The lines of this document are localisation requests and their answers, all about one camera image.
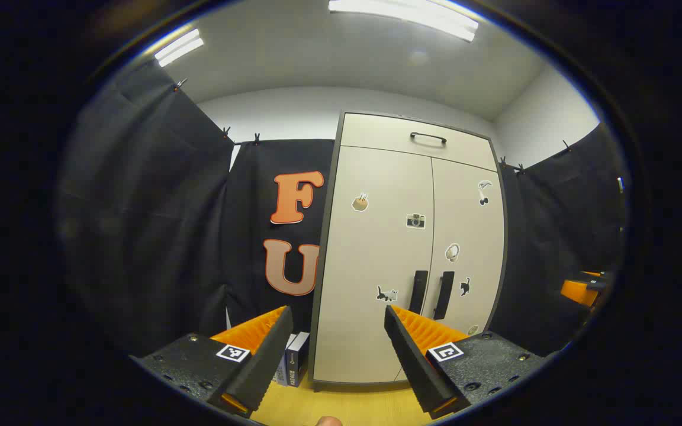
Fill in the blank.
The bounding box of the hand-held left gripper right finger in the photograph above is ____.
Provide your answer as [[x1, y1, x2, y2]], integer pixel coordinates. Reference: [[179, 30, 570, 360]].
[[384, 305, 561, 419]]

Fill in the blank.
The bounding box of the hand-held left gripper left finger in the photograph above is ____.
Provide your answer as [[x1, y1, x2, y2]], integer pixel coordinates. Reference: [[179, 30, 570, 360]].
[[130, 305, 294, 418]]

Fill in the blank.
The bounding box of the beige cabinet door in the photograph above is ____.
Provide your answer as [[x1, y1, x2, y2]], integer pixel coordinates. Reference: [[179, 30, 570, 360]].
[[313, 145, 435, 384], [401, 157, 506, 379]]

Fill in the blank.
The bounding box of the beige double-door shoe cabinet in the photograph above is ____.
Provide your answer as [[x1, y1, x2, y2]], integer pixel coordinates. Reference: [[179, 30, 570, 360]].
[[307, 111, 507, 392]]

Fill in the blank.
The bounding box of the beige cabinet drawer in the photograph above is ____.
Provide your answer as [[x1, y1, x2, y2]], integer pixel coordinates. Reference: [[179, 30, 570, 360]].
[[339, 112, 498, 172]]

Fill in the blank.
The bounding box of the black backdrop cloth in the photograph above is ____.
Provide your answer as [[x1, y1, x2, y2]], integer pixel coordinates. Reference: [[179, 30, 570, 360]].
[[489, 121, 629, 359], [57, 59, 336, 362]]

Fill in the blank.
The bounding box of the wide ceiling light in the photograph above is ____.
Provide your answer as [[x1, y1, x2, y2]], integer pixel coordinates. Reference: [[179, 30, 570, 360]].
[[328, 0, 480, 43]]

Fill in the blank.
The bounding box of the narrow ceiling light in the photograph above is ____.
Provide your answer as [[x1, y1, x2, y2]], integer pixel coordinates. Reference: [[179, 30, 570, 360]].
[[153, 28, 205, 67]]

